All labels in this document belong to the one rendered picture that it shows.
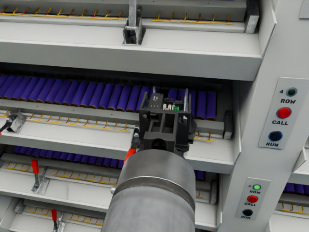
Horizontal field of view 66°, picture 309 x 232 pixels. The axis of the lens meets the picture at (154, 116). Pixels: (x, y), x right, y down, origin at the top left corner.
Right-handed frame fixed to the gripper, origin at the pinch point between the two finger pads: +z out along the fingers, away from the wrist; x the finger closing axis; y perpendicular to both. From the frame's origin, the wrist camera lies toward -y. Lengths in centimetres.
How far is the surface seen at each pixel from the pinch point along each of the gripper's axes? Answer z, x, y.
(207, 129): -4.1, -7.2, -2.5
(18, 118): -4.5, 31.2, -3.5
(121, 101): 0.8, 10.5, -0.9
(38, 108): -2.4, 27.4, -1.9
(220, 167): -8.1, -10.2, -8.1
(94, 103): 0.2, 16.1, -1.4
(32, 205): -1, 42, -41
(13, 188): -5.8, 39.8, -25.5
